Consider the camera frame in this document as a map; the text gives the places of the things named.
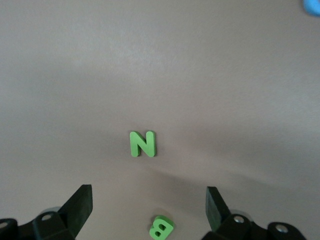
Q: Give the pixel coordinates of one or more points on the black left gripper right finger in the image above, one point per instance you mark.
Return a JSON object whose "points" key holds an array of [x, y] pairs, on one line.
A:
{"points": [[220, 220]]}

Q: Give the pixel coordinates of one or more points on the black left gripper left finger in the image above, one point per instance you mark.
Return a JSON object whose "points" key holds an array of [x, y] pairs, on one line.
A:
{"points": [[72, 215]]}

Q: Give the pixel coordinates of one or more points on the green capital letter B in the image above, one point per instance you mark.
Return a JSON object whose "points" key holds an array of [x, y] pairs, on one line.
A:
{"points": [[153, 231]]}

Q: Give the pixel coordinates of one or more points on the green letter N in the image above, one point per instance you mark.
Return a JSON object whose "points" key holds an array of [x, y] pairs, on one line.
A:
{"points": [[142, 144]]}

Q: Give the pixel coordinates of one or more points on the brown paper table cover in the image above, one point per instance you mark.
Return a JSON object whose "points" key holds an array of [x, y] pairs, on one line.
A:
{"points": [[75, 62]]}

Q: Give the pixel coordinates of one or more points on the blue letter O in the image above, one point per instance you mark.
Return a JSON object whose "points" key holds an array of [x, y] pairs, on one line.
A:
{"points": [[312, 7]]}

